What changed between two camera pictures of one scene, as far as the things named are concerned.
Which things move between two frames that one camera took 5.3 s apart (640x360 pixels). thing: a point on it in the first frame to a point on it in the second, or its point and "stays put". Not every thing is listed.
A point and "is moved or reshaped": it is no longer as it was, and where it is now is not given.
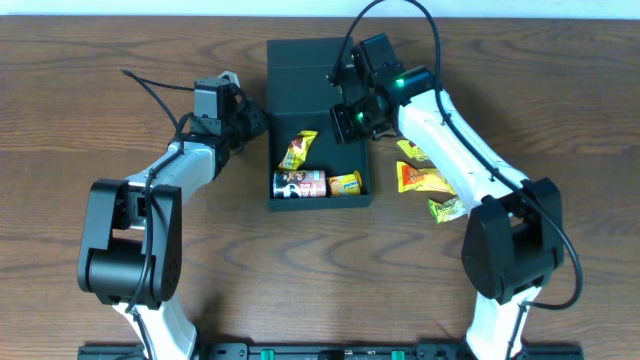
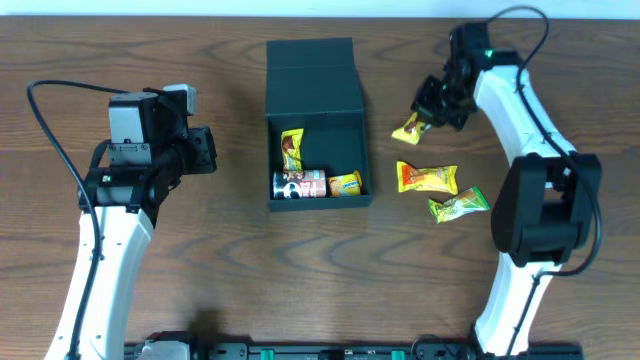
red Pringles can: [299, 184] stays put
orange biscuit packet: [350, 184] stays put
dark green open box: [300, 99] stays put
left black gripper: [257, 122] to [201, 150]
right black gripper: [347, 123] to [435, 100]
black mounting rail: [330, 351] stays put
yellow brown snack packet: [297, 149] is moved or reshaped
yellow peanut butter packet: [410, 177] stays put
